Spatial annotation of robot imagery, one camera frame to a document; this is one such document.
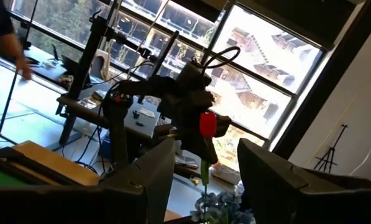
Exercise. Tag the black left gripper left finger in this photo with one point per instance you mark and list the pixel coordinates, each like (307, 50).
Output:
(126, 205)

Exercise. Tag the beige curved chair back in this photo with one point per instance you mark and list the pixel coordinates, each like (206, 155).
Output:
(99, 65)

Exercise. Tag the green table mat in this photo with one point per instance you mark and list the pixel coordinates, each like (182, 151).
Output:
(2, 179)

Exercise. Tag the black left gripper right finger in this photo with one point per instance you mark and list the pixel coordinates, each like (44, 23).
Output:
(284, 202)

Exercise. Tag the black window frame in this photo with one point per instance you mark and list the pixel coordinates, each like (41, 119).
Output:
(217, 34)

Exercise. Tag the black slanted post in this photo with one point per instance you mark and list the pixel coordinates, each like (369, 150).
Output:
(87, 59)

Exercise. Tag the dark grey desk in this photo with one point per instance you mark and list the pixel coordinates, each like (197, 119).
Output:
(143, 126)

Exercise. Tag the red artificial rose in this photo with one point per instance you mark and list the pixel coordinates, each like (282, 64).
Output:
(207, 124)

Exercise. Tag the person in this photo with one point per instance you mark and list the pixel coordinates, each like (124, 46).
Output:
(5, 43)

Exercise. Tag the white rectangular box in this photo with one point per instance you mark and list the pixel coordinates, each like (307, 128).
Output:
(227, 174)

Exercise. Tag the black tripod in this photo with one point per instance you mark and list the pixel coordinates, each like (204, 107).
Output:
(329, 155)

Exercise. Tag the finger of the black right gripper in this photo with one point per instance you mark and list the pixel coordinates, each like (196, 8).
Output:
(211, 151)
(193, 149)

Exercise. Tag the blue flower bunch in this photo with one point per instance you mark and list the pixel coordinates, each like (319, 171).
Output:
(219, 208)

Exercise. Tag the thin black light stand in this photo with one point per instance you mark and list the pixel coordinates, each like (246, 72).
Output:
(6, 109)

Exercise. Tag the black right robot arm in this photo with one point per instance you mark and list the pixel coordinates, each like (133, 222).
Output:
(118, 130)

